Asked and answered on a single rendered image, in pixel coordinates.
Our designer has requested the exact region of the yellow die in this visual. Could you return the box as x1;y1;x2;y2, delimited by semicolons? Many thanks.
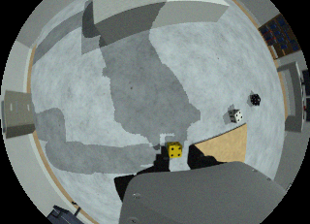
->
168;142;182;158

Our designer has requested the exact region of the tan square mat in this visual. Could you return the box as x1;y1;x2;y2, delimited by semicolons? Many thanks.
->
194;123;247;163

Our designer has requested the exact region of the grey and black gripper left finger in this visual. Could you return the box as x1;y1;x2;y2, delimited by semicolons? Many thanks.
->
114;146;170;202

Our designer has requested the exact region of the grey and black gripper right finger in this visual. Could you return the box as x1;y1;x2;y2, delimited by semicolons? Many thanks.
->
187;144;227;170

